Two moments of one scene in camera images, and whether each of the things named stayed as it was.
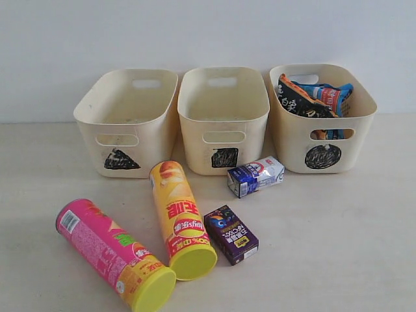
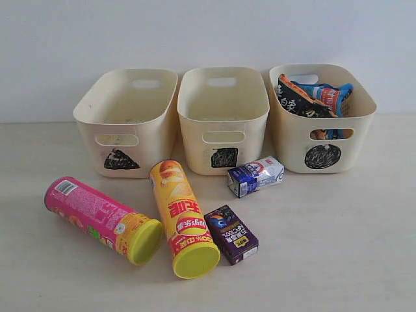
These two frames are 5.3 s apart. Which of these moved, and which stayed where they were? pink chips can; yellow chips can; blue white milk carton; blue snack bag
Moved: pink chips can
Stayed: yellow chips can; blue snack bag; blue white milk carton
